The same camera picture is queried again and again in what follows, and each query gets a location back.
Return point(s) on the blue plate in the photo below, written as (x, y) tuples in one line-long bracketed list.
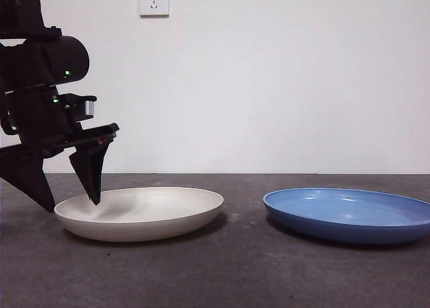
[(336, 214)]

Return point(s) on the left gripper's grey camera box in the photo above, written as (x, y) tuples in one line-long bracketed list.
[(90, 108)]

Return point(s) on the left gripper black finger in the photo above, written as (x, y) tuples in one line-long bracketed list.
[(90, 170), (27, 173)]

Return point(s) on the white wall socket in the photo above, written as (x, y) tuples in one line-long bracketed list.
[(154, 2)]

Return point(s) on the white plate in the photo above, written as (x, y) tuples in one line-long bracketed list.
[(151, 217)]

